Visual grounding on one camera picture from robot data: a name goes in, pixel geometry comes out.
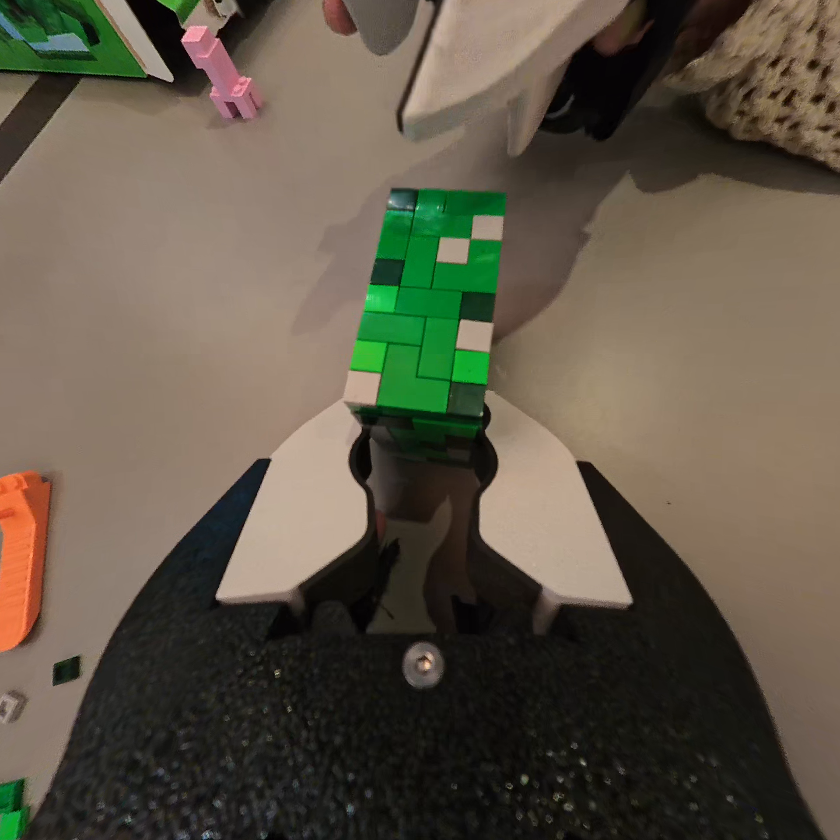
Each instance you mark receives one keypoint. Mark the dark green square tile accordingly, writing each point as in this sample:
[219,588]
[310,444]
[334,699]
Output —
[66,670]

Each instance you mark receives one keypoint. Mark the green lego set box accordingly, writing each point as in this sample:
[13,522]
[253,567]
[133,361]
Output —
[39,39]

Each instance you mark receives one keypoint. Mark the person's right hand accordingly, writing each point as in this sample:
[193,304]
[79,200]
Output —
[338,16]

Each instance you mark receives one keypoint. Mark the pile of small green bricks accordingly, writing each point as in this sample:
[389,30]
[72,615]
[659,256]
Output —
[13,807]

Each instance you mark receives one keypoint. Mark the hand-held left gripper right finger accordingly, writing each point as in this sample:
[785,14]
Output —
[544,525]

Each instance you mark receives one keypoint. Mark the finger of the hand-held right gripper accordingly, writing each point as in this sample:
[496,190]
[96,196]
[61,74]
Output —
[499,52]
[528,124]

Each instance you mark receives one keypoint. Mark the pink lego pig figure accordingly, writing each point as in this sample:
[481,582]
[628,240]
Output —
[226,85]

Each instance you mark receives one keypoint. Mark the person's right forearm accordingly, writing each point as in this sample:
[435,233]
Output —
[774,85]

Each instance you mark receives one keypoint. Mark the green lego creeper figure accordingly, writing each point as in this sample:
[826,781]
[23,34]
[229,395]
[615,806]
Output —
[420,308]

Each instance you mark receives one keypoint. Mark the orange brick separator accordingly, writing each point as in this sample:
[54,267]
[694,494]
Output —
[26,558]

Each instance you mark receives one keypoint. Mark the small grey lego tile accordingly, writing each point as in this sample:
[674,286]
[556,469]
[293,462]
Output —
[12,707]

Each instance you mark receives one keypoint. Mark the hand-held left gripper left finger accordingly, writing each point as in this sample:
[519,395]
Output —
[302,525]

